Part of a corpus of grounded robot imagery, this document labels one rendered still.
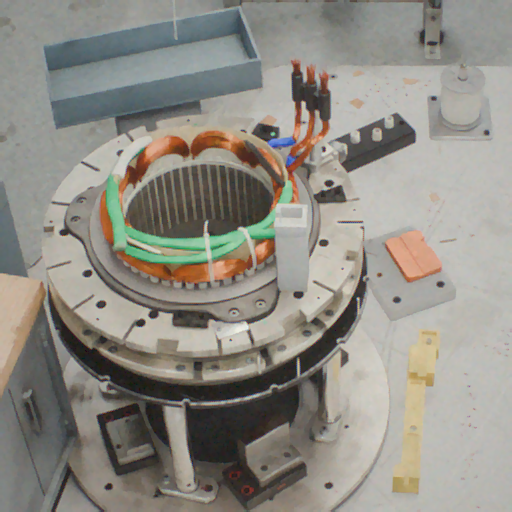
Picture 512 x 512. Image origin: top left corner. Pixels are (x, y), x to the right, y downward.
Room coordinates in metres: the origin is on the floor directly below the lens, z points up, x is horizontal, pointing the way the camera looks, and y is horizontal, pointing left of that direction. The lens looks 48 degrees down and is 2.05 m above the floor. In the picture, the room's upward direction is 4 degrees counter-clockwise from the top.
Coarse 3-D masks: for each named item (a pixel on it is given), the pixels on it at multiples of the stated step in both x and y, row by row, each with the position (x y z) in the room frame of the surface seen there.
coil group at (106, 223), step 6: (102, 192) 0.92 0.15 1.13; (102, 198) 0.91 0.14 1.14; (102, 204) 0.90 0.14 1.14; (102, 210) 0.89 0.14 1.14; (102, 216) 0.89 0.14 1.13; (108, 216) 0.89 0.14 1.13; (102, 222) 0.88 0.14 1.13; (108, 222) 0.88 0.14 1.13; (102, 228) 0.88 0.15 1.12; (108, 228) 0.87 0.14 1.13; (108, 234) 0.87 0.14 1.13; (108, 240) 0.87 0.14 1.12
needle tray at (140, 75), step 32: (128, 32) 1.26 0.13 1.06; (160, 32) 1.27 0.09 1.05; (192, 32) 1.28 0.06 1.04; (224, 32) 1.28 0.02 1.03; (64, 64) 1.25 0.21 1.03; (96, 64) 1.25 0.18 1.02; (128, 64) 1.25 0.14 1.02; (160, 64) 1.24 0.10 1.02; (192, 64) 1.24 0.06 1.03; (224, 64) 1.18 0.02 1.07; (256, 64) 1.19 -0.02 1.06; (64, 96) 1.20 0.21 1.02; (96, 96) 1.15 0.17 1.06; (128, 96) 1.16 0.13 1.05; (160, 96) 1.16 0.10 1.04; (192, 96) 1.17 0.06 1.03; (128, 128) 1.17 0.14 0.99
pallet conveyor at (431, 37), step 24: (240, 0) 2.54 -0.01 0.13; (264, 0) 2.54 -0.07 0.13; (288, 0) 2.53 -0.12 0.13; (312, 0) 2.53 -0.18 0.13; (336, 0) 2.52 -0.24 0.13; (360, 0) 2.51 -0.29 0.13; (384, 0) 2.51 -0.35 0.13; (408, 0) 2.50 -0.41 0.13; (432, 0) 2.50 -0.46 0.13; (432, 24) 2.48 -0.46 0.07; (432, 48) 2.46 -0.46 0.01
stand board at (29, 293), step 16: (0, 288) 0.87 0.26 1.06; (16, 288) 0.86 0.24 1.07; (32, 288) 0.86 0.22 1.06; (0, 304) 0.84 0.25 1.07; (16, 304) 0.84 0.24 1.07; (32, 304) 0.84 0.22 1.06; (0, 320) 0.82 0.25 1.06; (16, 320) 0.82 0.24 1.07; (32, 320) 0.84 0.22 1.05; (0, 336) 0.80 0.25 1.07; (16, 336) 0.80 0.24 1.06; (0, 352) 0.78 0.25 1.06; (16, 352) 0.79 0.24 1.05; (0, 368) 0.76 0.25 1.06; (0, 384) 0.75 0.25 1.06
